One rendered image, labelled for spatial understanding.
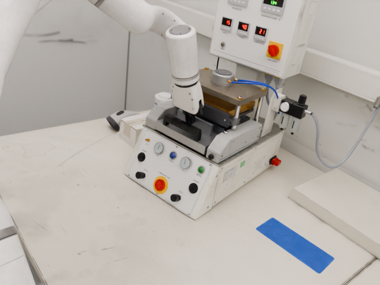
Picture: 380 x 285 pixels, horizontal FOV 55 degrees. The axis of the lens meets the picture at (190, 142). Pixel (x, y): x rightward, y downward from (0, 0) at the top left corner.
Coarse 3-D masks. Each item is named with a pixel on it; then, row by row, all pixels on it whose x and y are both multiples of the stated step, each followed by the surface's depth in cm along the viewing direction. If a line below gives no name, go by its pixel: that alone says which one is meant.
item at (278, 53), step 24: (240, 0) 128; (264, 0) 122; (288, 0) 118; (312, 0) 119; (216, 24) 138; (240, 24) 130; (264, 24) 125; (288, 24) 120; (312, 24) 127; (216, 48) 141; (240, 48) 134; (264, 48) 128; (288, 48) 122; (240, 72) 140; (264, 72) 131; (288, 72) 128
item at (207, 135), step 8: (160, 120) 127; (184, 120) 127; (200, 120) 122; (160, 128) 125; (168, 128) 123; (176, 128) 123; (200, 128) 123; (208, 128) 121; (176, 136) 121; (184, 136) 119; (192, 136) 119; (208, 136) 121; (184, 144) 120; (192, 144) 118; (200, 144) 116; (208, 144) 116; (200, 152) 117
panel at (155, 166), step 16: (144, 144) 130; (144, 160) 129; (160, 160) 125; (176, 160) 122; (192, 160) 119; (160, 176) 125; (176, 176) 121; (192, 176) 118; (160, 192) 124; (176, 192) 121; (176, 208) 120; (192, 208) 117
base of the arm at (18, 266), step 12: (0, 240) 54; (12, 240) 56; (0, 252) 53; (12, 252) 55; (0, 264) 53; (12, 264) 54; (24, 264) 57; (0, 276) 52; (12, 276) 54; (24, 276) 55
